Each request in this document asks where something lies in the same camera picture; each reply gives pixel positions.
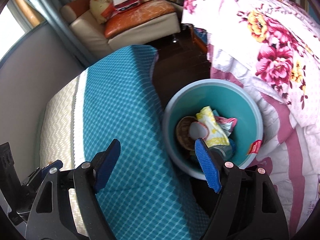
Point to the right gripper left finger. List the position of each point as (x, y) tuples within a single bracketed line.
[(66, 206)]

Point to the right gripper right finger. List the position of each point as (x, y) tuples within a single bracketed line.
[(247, 206)]

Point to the clear plastic bottle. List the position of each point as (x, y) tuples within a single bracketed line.
[(226, 151)]

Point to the yellow white wrapper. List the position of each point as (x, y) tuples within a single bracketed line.
[(216, 135)]

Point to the pink snack wrapper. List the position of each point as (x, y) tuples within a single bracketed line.
[(227, 124)]

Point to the brown round bread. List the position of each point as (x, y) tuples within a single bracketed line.
[(182, 133)]

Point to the white plastic jelly cup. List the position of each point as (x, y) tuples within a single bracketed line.
[(198, 130)]

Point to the teal round trash bin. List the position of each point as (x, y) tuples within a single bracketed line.
[(230, 101)]

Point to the teal patterned bed cover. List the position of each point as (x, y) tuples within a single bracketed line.
[(145, 197)]

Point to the floral pink quilt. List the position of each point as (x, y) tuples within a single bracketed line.
[(270, 48)]

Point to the yellow cream pillow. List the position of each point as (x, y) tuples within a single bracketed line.
[(102, 10)]

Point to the cream sofa orange cushion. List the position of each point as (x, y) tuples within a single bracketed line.
[(149, 21)]

